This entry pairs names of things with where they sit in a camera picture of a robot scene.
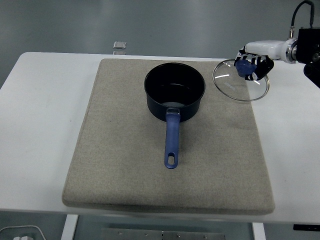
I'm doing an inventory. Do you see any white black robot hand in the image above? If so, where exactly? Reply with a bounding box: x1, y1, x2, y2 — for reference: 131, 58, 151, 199
234, 39, 289, 82

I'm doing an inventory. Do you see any glass pot lid blue knob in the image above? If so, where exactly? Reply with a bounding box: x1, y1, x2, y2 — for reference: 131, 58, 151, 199
212, 57, 271, 102

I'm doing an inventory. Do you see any dark blue saucepan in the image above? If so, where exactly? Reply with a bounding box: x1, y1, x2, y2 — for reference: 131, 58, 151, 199
143, 62, 207, 170

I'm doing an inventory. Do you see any small clear floor plate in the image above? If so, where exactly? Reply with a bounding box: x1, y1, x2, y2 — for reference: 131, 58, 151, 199
112, 40, 128, 50

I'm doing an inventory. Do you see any beige fabric mat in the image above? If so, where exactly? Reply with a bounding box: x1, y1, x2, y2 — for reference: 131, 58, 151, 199
61, 58, 276, 215

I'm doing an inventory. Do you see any white table leg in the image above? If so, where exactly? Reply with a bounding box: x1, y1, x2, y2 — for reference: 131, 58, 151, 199
251, 222, 267, 240
60, 214, 79, 240

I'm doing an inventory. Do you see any black bar under table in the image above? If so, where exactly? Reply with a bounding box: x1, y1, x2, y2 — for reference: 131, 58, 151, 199
292, 224, 320, 232

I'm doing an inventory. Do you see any grey metal plate with screws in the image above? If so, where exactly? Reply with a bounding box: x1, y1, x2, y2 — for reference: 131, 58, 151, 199
100, 227, 226, 240

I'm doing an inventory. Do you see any white cable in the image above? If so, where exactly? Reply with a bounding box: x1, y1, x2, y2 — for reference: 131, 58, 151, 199
0, 224, 47, 240

